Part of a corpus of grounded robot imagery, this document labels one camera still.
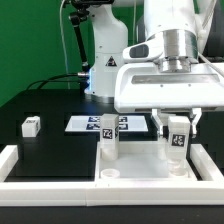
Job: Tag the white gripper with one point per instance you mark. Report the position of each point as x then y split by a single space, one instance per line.
142 87

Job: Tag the white square tabletop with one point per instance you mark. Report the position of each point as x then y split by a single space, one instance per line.
139 160

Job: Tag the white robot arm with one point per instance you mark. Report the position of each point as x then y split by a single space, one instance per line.
172 24

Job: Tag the white marker plate with tags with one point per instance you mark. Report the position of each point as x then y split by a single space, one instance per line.
92 124

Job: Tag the white U-shaped fence wall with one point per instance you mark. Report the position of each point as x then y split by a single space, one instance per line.
200 182

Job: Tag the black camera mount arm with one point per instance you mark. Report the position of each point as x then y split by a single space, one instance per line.
81 13

